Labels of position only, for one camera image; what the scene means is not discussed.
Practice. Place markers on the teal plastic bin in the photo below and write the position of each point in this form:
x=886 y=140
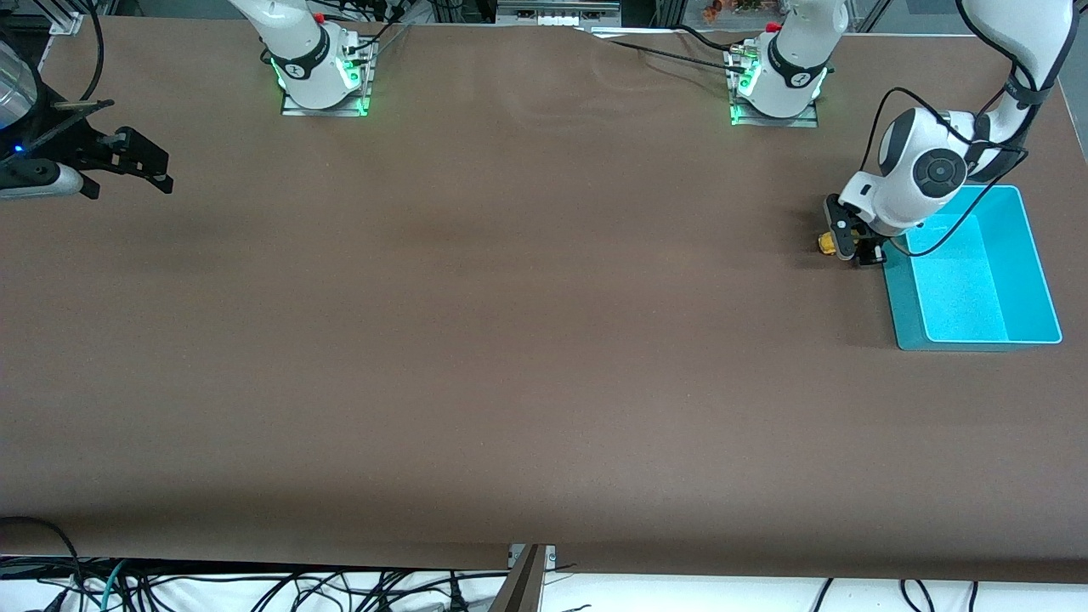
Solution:
x=969 y=289

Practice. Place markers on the yellow beetle toy car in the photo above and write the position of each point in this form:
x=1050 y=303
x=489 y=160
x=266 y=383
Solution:
x=825 y=244

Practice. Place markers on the aluminium frame corner profile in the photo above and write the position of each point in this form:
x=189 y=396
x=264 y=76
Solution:
x=66 y=17

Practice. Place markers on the white power strip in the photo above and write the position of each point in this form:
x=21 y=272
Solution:
x=557 y=15

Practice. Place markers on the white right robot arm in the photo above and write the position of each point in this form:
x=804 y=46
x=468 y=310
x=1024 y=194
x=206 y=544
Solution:
x=297 y=42

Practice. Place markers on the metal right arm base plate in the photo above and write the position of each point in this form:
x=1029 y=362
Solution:
x=364 y=89

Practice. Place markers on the brown table cover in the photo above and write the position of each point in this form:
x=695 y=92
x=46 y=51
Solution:
x=544 y=382

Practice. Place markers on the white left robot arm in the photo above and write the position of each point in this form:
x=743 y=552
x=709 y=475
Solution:
x=931 y=174

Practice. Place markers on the metal table edge bracket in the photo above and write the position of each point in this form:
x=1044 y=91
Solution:
x=529 y=578

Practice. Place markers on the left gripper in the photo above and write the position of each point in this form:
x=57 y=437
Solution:
x=869 y=252

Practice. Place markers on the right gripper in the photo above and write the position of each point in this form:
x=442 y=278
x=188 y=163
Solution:
x=61 y=143

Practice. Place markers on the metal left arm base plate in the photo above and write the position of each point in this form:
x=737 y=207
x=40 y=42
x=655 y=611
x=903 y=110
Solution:
x=807 y=119

